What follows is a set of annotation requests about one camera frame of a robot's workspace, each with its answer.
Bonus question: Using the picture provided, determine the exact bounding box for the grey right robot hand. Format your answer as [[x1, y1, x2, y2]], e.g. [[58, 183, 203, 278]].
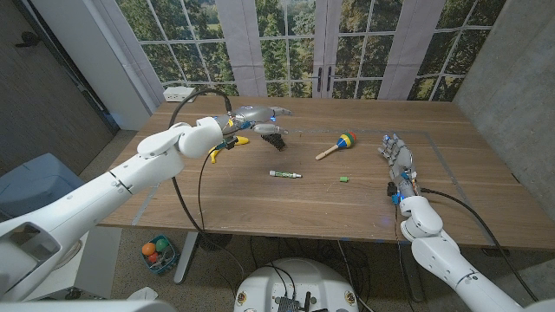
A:
[[377, 133, 421, 200]]

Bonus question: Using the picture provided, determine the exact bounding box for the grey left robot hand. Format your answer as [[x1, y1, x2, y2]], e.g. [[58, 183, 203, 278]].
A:
[[214, 105, 294, 136]]

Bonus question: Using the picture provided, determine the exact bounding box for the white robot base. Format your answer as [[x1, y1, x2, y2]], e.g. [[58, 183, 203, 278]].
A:
[[232, 257, 360, 312]]

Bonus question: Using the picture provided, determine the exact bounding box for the yellow toy banana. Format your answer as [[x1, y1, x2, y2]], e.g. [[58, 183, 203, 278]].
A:
[[209, 135, 251, 165]]

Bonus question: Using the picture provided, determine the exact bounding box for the black hair claw clip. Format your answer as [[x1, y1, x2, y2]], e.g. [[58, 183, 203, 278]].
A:
[[260, 133, 287, 153]]

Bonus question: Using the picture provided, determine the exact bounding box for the colourful wooden maraca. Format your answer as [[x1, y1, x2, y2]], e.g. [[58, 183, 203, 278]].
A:
[[315, 131, 358, 161]]

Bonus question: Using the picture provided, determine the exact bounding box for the printed window backdrop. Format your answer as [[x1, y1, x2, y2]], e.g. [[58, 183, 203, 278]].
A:
[[93, 0, 508, 103]]

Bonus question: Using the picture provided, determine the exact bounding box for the white power box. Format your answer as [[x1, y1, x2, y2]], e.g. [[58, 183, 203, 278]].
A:
[[162, 86, 197, 103]]

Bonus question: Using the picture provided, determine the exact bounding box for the black round floor fan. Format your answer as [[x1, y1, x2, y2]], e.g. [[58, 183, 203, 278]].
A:
[[198, 232, 233, 252]]

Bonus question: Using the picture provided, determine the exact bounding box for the white table leg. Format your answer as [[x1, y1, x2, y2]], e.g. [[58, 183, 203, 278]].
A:
[[173, 231, 199, 286]]

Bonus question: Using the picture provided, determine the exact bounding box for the teal toy basket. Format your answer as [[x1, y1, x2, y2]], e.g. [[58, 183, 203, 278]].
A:
[[140, 235, 181, 276]]

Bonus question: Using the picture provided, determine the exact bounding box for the white crumpled cloth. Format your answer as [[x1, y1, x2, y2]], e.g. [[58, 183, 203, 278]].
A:
[[127, 286, 160, 302]]

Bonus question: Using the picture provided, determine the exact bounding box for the grey-blue storage bin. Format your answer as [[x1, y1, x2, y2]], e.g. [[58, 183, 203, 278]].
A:
[[0, 152, 86, 222]]

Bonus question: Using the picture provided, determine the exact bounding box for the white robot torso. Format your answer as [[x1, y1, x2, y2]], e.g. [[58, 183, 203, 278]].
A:
[[0, 300, 177, 312]]

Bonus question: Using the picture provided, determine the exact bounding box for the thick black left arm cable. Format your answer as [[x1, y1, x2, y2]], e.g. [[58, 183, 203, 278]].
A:
[[167, 88, 246, 278]]

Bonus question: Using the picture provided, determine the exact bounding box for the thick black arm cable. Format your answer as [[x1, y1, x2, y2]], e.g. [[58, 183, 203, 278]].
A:
[[167, 88, 246, 278], [420, 186, 539, 302]]

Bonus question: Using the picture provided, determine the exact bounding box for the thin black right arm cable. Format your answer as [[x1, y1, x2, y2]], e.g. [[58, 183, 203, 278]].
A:
[[393, 203, 407, 287]]

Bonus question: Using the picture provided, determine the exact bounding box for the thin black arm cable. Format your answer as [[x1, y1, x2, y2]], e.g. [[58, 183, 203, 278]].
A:
[[393, 203, 407, 287], [197, 146, 219, 233]]

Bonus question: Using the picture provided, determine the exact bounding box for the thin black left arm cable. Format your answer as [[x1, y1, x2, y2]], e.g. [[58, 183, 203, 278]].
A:
[[197, 146, 219, 233]]

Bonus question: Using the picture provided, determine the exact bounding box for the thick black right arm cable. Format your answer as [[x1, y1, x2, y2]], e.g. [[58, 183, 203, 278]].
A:
[[420, 186, 539, 302]]

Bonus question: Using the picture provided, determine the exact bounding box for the black door handle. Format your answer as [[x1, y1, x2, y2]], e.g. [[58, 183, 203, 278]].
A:
[[15, 30, 42, 49]]

